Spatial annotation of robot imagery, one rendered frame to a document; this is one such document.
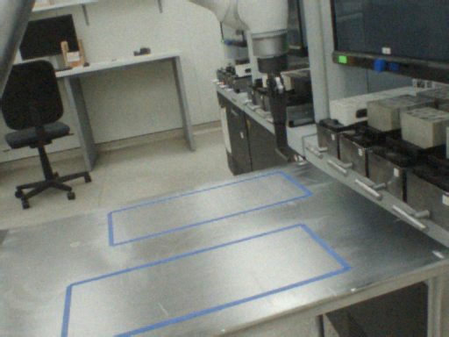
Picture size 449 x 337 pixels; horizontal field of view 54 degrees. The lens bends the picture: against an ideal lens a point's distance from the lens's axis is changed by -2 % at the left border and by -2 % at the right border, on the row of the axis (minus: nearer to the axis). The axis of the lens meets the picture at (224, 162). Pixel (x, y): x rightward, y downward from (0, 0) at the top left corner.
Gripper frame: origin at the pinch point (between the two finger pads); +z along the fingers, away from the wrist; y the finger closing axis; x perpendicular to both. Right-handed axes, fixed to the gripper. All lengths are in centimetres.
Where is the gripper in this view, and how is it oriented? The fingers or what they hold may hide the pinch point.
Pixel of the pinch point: (281, 133)
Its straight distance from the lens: 118.9
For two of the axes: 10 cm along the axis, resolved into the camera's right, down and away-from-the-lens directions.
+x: -9.8, 1.7, -0.6
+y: -1.1, -2.9, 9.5
